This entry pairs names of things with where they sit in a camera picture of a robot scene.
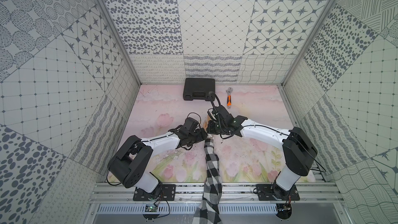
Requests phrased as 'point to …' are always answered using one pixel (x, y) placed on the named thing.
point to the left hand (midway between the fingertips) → (207, 139)
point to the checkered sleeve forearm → (208, 212)
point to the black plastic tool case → (197, 88)
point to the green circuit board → (151, 208)
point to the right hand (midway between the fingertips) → (207, 130)
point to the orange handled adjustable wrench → (229, 98)
